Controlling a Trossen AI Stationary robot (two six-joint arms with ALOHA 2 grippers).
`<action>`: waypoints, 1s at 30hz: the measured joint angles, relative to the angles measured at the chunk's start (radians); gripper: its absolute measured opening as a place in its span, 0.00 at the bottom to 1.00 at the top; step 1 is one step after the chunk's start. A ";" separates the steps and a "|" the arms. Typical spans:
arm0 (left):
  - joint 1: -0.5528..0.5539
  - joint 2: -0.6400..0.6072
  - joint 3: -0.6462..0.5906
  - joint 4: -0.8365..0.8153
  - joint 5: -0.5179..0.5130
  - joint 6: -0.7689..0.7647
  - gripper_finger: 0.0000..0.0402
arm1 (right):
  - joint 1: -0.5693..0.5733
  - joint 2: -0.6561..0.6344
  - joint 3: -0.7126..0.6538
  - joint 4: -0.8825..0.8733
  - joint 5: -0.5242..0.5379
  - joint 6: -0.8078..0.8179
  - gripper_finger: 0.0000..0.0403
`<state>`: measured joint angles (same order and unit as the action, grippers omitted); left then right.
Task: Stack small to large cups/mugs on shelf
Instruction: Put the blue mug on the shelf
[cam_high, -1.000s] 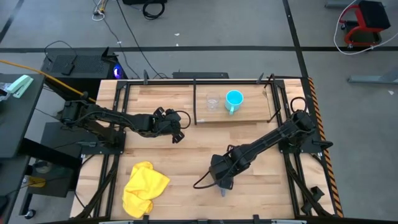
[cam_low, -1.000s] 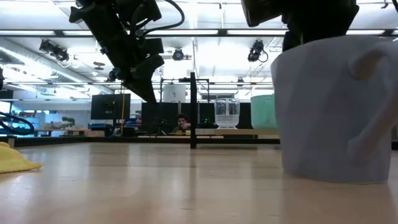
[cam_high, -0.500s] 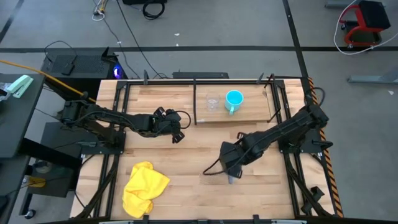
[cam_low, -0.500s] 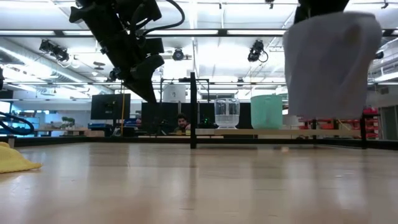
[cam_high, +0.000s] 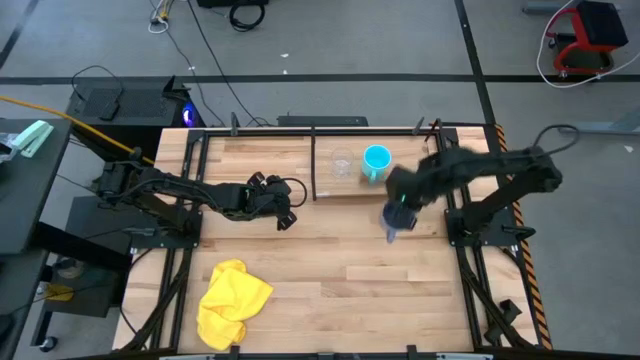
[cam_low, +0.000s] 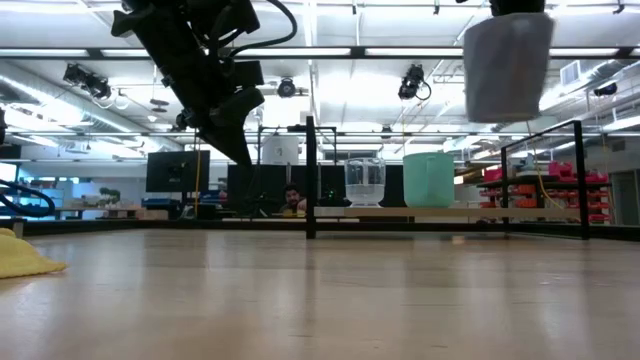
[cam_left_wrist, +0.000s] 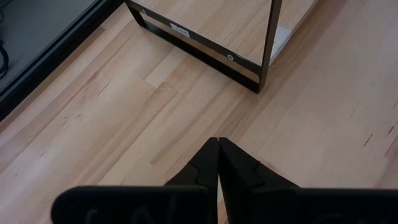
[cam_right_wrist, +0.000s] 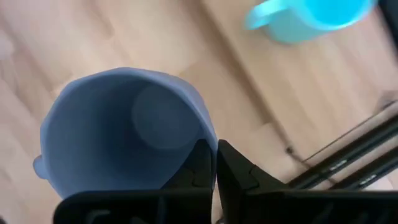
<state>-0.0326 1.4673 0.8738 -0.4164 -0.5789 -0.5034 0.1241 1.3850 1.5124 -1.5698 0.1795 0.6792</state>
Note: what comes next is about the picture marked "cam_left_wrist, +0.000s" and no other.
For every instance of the black aluminium table frame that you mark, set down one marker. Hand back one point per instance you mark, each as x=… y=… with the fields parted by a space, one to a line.
x=46 y=65

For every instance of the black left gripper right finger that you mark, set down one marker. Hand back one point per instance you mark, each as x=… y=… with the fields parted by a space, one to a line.
x=264 y=202

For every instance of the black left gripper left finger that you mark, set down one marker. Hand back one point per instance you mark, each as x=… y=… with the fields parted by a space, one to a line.
x=186 y=199

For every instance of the wooden shelf with black frame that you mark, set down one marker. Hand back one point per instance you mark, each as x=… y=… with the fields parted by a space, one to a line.
x=217 y=25

